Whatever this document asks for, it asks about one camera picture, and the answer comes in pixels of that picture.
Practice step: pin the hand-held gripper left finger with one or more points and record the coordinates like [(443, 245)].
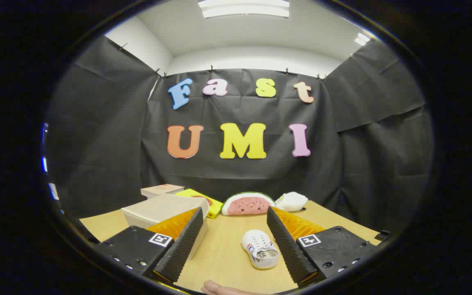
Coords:
[(182, 250)]

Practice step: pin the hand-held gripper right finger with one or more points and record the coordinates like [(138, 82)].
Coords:
[(287, 250)]

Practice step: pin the beige fabric storage box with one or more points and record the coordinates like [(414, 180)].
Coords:
[(158, 207)]

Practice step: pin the beige book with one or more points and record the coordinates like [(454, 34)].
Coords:
[(160, 189)]

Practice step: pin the white plush toy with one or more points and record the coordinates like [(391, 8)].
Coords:
[(293, 200)]

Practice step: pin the yellow book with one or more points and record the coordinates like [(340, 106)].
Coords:
[(215, 207)]

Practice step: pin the black table clamp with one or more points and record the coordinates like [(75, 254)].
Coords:
[(383, 235)]

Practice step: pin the ceiling light panel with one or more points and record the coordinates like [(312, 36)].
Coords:
[(244, 8), (361, 39)]

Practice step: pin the watermelon slice plush toy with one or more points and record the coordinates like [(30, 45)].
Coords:
[(246, 205)]

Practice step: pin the white canvas shoe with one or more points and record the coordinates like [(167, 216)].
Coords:
[(258, 243)]

